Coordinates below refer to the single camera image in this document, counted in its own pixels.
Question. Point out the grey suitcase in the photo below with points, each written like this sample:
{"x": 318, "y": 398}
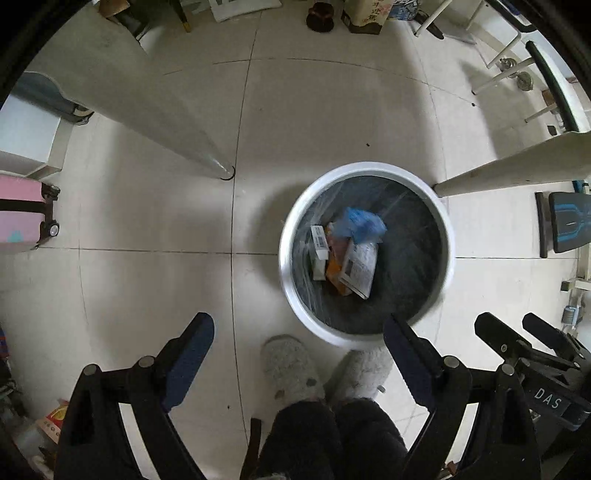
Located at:
{"x": 44, "y": 94}

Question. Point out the orange packet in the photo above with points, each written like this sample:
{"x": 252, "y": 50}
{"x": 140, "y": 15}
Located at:
{"x": 333, "y": 273}

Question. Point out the dark brown pot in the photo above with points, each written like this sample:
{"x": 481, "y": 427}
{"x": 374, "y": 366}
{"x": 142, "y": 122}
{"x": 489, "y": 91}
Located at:
{"x": 320, "y": 17}

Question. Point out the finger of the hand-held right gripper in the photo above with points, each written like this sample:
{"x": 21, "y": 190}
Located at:
{"x": 554, "y": 337}
{"x": 498, "y": 334}

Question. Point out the person's left leg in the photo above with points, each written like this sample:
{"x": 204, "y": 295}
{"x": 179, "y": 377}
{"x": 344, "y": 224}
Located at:
{"x": 300, "y": 441}

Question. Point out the blue crumpled wrapper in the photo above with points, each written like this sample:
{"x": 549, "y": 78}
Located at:
{"x": 362, "y": 225}

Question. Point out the white bench black frame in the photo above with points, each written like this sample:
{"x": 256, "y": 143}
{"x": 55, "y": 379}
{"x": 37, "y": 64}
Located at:
{"x": 551, "y": 78}

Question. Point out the white printed packet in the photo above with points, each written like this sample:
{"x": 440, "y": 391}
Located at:
{"x": 359, "y": 270}

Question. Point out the metal dumbbell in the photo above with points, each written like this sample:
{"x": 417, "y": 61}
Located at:
{"x": 524, "y": 82}

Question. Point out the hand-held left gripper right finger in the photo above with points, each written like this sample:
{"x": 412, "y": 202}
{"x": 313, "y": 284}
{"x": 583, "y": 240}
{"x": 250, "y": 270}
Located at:
{"x": 410, "y": 364}

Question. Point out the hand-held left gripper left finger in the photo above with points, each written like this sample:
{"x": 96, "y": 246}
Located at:
{"x": 189, "y": 360}

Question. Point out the person's grey slipper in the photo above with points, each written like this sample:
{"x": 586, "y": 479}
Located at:
{"x": 362, "y": 371}
{"x": 288, "y": 369}

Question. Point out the white table leg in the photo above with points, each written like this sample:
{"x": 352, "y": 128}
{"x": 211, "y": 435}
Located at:
{"x": 508, "y": 171}
{"x": 138, "y": 92}

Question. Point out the person's right leg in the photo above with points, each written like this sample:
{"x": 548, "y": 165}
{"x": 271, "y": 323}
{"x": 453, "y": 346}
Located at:
{"x": 369, "y": 441}

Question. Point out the red cardboard box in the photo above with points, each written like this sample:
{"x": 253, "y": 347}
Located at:
{"x": 53, "y": 421}

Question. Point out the white round trash bin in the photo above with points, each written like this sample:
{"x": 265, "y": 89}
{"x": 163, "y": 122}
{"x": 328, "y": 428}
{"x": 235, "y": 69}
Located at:
{"x": 415, "y": 277}

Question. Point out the black blue fitness board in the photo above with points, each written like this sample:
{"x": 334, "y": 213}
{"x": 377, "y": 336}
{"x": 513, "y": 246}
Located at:
{"x": 570, "y": 221}

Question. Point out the person's leg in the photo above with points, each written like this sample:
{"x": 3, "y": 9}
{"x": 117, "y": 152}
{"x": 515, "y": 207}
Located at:
{"x": 300, "y": 441}
{"x": 369, "y": 441}

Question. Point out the person's right grey slipper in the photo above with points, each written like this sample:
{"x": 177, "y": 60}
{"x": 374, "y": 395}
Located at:
{"x": 362, "y": 371}

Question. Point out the small white box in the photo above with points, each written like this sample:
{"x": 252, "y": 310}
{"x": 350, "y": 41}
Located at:
{"x": 318, "y": 251}

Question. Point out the blue white porcelain jar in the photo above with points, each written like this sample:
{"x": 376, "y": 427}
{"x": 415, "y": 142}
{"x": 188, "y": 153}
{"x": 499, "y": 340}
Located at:
{"x": 402, "y": 8}

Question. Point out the brown paper bag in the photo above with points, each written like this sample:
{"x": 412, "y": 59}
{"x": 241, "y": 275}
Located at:
{"x": 364, "y": 16}

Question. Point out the pink suitcase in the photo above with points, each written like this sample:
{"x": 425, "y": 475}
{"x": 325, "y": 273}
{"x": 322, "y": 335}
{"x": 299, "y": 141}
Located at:
{"x": 21, "y": 217}

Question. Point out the person's left grey slipper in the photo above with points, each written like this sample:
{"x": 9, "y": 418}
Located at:
{"x": 288, "y": 369}

